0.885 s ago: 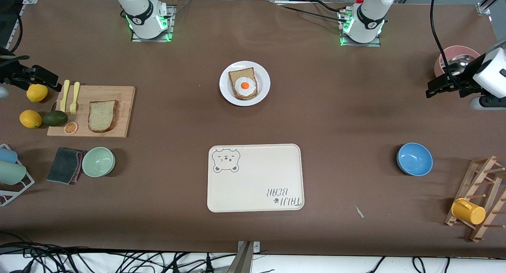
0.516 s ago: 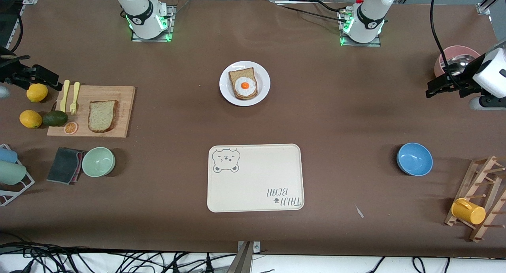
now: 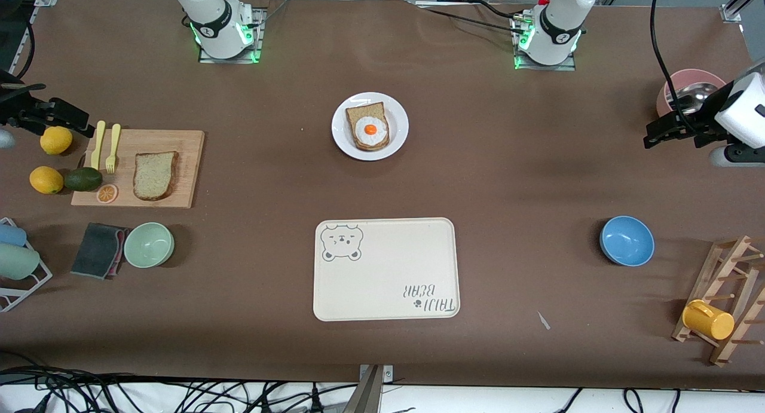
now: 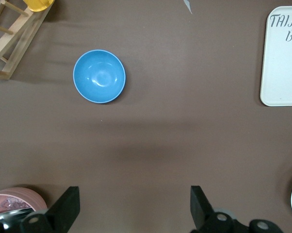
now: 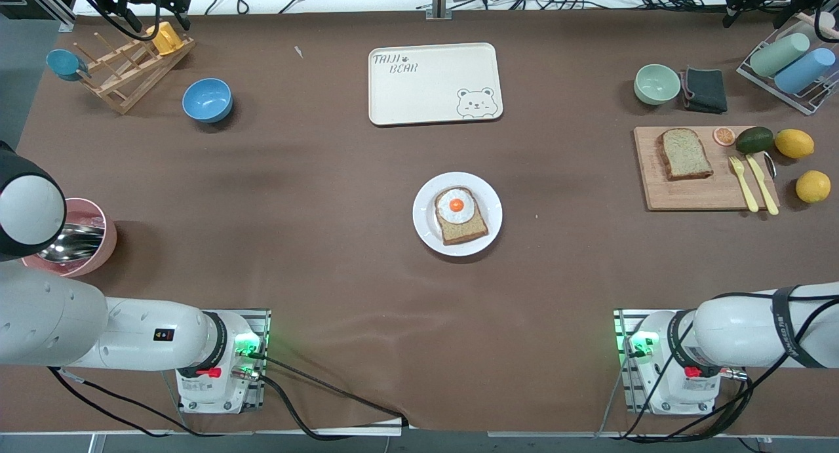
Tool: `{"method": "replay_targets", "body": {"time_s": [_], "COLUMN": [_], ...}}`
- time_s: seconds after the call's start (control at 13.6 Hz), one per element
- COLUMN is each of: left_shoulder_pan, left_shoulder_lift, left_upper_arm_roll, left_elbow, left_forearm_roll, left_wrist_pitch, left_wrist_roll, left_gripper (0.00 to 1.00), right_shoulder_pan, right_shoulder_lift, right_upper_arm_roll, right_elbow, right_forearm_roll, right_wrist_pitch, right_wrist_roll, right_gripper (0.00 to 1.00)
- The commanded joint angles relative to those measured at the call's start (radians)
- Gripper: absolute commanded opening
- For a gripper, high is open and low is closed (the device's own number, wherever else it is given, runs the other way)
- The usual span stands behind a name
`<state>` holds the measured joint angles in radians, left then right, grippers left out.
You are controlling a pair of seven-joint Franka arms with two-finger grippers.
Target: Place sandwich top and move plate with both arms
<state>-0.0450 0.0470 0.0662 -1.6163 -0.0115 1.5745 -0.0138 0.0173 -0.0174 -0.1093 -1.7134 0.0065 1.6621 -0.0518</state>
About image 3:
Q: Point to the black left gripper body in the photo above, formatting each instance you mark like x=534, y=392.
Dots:
x=703, y=118

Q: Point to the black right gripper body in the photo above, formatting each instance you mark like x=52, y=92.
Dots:
x=18, y=113

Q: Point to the brown seeded bread slice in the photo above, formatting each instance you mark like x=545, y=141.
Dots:
x=154, y=177

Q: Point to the white round plate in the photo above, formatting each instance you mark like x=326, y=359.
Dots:
x=340, y=132

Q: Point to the fried egg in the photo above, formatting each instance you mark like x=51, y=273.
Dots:
x=362, y=135

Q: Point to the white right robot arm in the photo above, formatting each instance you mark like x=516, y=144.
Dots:
x=206, y=0

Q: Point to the shiny metal spoon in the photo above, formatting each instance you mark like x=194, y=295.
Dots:
x=696, y=93

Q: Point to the yellow lemon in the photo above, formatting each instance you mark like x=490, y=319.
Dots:
x=46, y=180
x=56, y=140

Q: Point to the yellow plastic knife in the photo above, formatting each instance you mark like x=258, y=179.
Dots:
x=97, y=144

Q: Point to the pink bowl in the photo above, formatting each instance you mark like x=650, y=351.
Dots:
x=687, y=75

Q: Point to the yellow plastic fork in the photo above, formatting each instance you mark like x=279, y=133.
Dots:
x=113, y=138

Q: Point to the dark green avocado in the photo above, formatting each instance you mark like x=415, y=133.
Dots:
x=83, y=180

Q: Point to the orange fruit slice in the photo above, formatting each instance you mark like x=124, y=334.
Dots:
x=107, y=193

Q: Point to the light blue cup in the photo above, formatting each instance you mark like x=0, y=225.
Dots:
x=12, y=235

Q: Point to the blue bowl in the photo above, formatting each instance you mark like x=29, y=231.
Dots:
x=627, y=241

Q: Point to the wooden cutting board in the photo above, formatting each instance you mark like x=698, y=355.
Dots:
x=185, y=162

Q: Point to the wooden peg rack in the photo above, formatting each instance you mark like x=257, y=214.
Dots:
x=708, y=269

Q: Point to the pale green cup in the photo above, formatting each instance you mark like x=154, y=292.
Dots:
x=18, y=262

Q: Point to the dark grey folded cloth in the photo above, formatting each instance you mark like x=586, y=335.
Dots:
x=95, y=251

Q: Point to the pale green bowl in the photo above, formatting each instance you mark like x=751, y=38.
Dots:
x=149, y=245

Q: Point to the yellow plastic cup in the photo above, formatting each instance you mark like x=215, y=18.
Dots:
x=708, y=320

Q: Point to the small grey tape scrap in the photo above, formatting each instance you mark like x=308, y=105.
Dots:
x=543, y=320

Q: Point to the cream bear print tray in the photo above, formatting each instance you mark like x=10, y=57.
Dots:
x=388, y=269

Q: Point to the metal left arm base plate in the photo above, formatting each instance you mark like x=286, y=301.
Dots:
x=550, y=67

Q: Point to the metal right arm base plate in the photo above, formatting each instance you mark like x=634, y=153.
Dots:
x=258, y=24

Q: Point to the metal table edge bracket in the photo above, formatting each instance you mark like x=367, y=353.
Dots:
x=370, y=395

